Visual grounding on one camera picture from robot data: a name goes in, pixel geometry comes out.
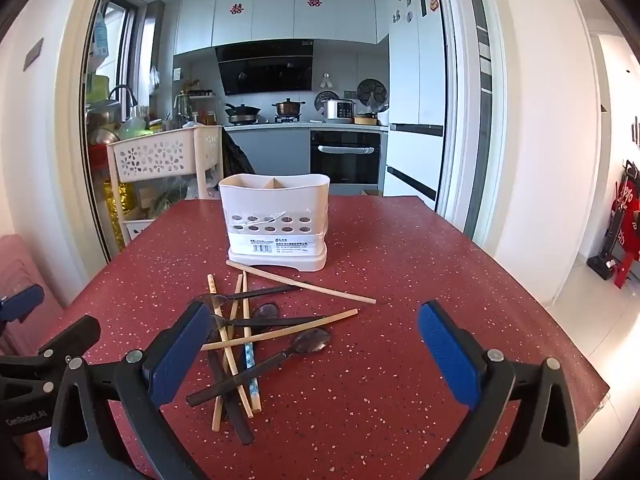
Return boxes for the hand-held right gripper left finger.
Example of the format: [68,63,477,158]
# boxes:
[48,301,216,480]

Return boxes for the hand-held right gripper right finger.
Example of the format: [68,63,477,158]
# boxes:
[417,301,581,480]

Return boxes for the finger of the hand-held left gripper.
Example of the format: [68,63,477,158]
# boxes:
[0,284,46,323]
[0,314,102,397]

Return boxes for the plain bamboo chopstick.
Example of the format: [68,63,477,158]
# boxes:
[208,274,255,418]
[212,274,244,432]
[201,309,359,352]
[225,259,377,305]

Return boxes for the patterned bamboo chopstick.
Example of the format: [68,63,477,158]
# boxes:
[243,273,262,414]

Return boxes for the wooden spoon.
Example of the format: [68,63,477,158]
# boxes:
[208,347,255,446]

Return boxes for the white plastic utensil holder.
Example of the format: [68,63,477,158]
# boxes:
[218,173,331,273]

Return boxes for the gold foil bag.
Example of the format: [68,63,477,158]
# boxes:
[102,180,126,256]

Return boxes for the green vegetables in bag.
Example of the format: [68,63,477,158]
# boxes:
[150,177,188,211]

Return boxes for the upright vacuum cleaner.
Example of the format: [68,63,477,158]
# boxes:
[587,207,632,281]

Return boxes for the beige plastic storage cart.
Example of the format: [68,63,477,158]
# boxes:
[106,125,224,256]

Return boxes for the black plastic bag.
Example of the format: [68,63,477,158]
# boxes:
[221,130,256,186]

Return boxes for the steel pots by sink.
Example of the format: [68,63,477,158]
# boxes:
[86,100,123,146]

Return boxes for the black built-in oven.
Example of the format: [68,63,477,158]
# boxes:
[310,130,382,186]

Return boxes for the grey base cabinets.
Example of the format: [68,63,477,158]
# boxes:
[223,126,390,196]

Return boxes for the red hanging garment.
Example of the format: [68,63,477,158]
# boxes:
[611,160,640,288]

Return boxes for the curved kitchen faucet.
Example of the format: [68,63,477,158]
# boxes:
[108,85,139,123]

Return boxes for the gas stove top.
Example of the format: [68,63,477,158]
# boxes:
[227,115,306,126]

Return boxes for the spice rack with bottles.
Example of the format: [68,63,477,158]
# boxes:
[175,80,221,128]

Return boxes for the black wok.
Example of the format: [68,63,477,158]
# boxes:
[224,103,262,125]

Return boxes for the silver rice cooker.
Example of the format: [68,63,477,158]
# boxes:
[321,99,357,124]

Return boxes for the brown cooking pot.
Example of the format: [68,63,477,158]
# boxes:
[272,98,306,118]

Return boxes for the white refrigerator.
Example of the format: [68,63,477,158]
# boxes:
[382,0,451,211]

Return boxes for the blue and white carton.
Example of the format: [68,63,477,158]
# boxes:
[92,12,110,58]

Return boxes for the black range hood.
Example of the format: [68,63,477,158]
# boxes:
[215,39,315,96]

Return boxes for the white upper kitchen cabinets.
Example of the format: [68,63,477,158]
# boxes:
[174,0,390,57]

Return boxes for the round black segmented wall plate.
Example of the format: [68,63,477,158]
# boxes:
[357,78,389,111]

